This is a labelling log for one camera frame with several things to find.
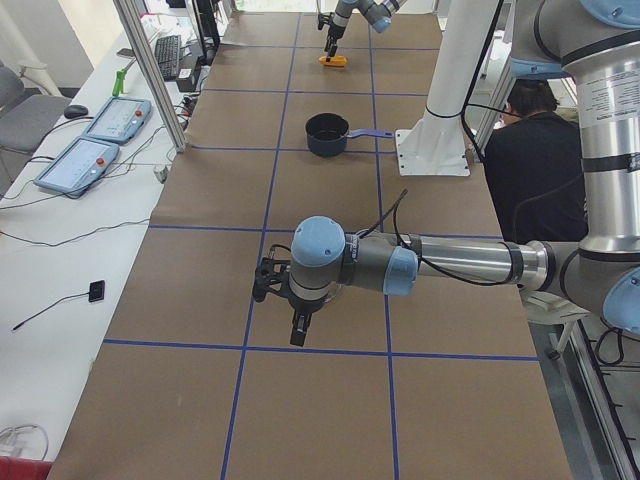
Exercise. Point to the dark blue saucepan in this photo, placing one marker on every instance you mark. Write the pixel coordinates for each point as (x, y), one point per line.
(327, 134)

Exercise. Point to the glass pot lid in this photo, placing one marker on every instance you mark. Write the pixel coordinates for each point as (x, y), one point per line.
(333, 293)

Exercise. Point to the upper blue teach pendant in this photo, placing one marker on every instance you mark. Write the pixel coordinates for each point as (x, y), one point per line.
(119, 120)

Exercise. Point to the aluminium frame post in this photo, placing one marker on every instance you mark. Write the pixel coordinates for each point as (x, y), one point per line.
(134, 30)

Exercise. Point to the blue teach pendant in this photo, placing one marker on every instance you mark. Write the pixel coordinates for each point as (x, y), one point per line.
(119, 120)
(83, 162)

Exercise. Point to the black computer mouse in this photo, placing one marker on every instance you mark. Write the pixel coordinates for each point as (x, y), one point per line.
(73, 111)

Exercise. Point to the yellow corn cob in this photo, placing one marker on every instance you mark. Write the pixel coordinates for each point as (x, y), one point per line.
(333, 62)

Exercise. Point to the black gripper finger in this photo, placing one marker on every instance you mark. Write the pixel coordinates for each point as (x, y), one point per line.
(330, 49)
(300, 325)

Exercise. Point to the white camera mast base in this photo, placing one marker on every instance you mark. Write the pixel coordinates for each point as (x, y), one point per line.
(435, 146)

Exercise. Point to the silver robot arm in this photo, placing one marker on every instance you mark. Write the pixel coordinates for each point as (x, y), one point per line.
(378, 15)
(597, 44)

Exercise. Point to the small black device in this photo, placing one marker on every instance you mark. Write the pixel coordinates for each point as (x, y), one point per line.
(96, 291)

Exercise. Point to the lower blue teach pendant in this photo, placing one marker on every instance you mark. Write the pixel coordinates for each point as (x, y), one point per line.
(83, 162)

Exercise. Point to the black keyboard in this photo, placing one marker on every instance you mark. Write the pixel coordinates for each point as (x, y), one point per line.
(167, 53)

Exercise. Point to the person behind table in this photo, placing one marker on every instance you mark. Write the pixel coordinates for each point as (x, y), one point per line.
(533, 169)

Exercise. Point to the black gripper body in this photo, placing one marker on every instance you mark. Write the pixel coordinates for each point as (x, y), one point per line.
(335, 30)
(303, 306)

